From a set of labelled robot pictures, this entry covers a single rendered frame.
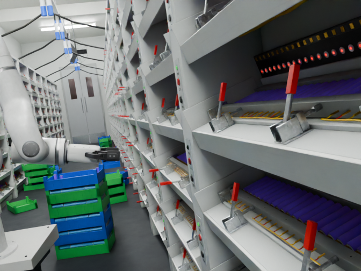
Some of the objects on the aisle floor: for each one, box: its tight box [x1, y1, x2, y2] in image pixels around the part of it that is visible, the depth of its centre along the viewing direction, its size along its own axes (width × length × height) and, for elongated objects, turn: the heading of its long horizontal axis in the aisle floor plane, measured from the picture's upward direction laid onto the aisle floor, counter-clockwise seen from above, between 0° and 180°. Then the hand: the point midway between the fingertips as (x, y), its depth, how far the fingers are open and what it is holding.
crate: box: [55, 228, 115, 260], centre depth 222 cm, size 30×20×8 cm
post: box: [165, 0, 265, 271], centre depth 92 cm, size 20×9×174 cm
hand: (116, 154), depth 123 cm, fingers open, 8 cm apart
